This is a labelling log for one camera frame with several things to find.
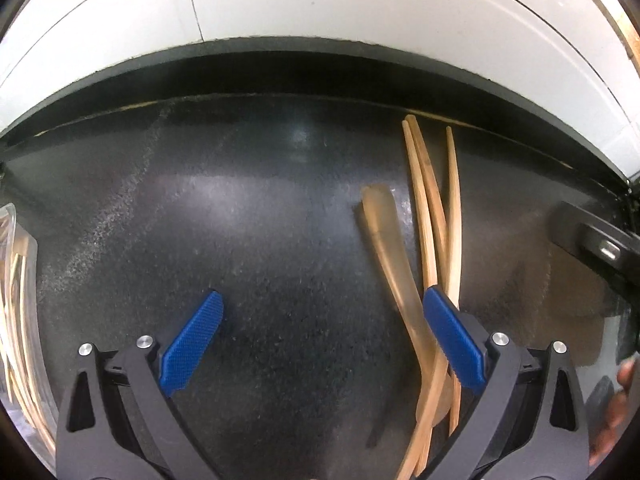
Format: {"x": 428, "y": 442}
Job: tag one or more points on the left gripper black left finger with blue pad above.
{"x": 95, "y": 439}

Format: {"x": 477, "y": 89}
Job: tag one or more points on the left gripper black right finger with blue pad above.
{"x": 528, "y": 417}

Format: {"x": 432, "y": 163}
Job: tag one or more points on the operator other hand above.
{"x": 614, "y": 415}

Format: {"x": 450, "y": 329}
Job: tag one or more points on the clear plastic container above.
{"x": 25, "y": 388}

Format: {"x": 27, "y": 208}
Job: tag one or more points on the wooden spoon left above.
{"x": 381, "y": 216}

